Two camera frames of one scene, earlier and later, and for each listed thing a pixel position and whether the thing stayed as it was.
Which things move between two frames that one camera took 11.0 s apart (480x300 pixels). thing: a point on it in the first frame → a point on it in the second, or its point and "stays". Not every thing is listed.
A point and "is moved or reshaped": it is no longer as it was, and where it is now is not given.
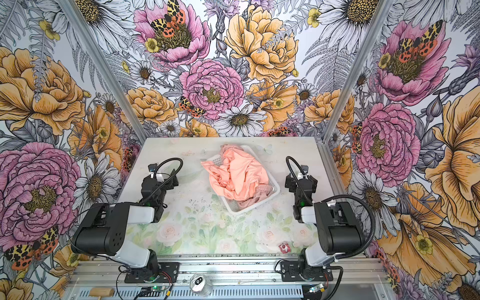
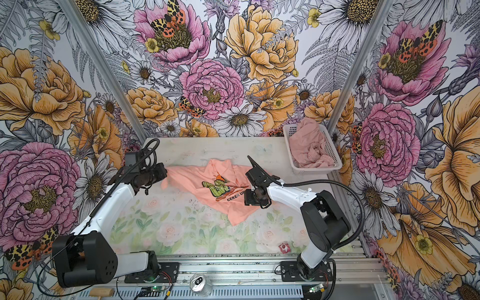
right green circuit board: (319, 287) stays
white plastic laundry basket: (231, 207) → (330, 145)
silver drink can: (200, 284) stays
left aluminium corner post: (71, 10) stays
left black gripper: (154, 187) → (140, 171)
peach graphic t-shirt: (235, 175) is moved or reshaped
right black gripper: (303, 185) → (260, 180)
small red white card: (284, 247) stays
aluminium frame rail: (224, 272) stays
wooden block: (100, 292) stays
